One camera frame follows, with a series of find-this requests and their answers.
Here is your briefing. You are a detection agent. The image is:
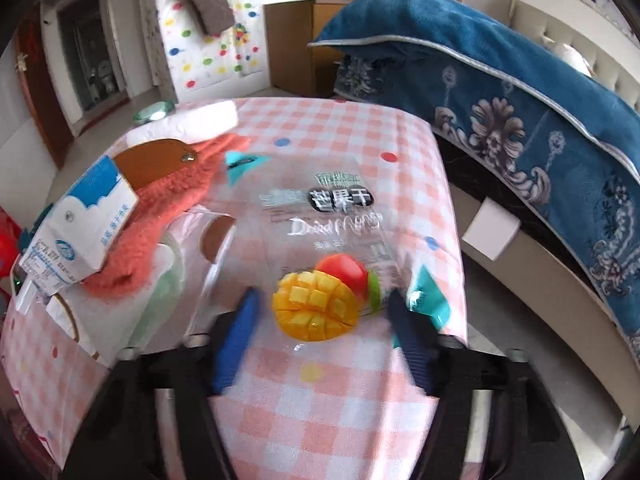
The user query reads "dried mango snack bag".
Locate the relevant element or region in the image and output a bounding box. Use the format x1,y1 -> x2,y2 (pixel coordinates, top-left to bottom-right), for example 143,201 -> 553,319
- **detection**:
191,152 -> 450,362

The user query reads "clear plastic wrapper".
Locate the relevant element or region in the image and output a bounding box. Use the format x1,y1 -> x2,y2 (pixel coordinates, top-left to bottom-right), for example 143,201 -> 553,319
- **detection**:
62,206 -> 236,364

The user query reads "pink checkered tablecloth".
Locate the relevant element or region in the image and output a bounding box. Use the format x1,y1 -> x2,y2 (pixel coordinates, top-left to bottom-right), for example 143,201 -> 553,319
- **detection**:
1,98 -> 466,479

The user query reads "white paper tag on bed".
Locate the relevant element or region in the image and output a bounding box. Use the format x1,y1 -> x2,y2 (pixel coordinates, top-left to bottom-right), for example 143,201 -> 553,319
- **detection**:
462,198 -> 521,261

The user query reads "coral fuzzy cloth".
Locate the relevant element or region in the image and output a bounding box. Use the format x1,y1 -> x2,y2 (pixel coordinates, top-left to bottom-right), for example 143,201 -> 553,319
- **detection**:
81,132 -> 250,300

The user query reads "blue white milk carton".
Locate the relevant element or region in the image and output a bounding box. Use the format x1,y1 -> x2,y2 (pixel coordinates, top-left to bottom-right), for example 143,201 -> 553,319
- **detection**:
20,156 -> 138,296

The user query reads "brown leather tag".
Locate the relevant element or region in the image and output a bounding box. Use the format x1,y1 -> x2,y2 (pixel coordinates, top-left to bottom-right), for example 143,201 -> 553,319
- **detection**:
114,139 -> 198,191

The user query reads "blue floral bed blanket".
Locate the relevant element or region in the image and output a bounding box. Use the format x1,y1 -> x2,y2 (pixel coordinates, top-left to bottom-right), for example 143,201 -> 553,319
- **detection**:
314,0 -> 639,347

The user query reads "green round tin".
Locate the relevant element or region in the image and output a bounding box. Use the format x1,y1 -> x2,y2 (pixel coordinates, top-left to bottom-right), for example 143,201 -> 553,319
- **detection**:
134,101 -> 176,126

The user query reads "white polka dot cabinet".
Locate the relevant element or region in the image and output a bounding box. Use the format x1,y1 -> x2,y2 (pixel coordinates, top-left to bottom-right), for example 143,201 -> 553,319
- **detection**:
139,0 -> 310,103

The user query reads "brown wooden door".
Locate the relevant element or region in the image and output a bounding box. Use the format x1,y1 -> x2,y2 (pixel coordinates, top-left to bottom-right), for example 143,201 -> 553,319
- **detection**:
14,4 -> 74,169

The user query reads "white pillow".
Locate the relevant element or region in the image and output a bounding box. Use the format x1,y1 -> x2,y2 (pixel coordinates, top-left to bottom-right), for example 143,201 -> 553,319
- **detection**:
544,39 -> 593,78

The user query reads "wooden drawer cabinet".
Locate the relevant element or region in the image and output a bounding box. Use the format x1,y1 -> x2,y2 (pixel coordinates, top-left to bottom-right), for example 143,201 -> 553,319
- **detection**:
264,0 -> 345,98

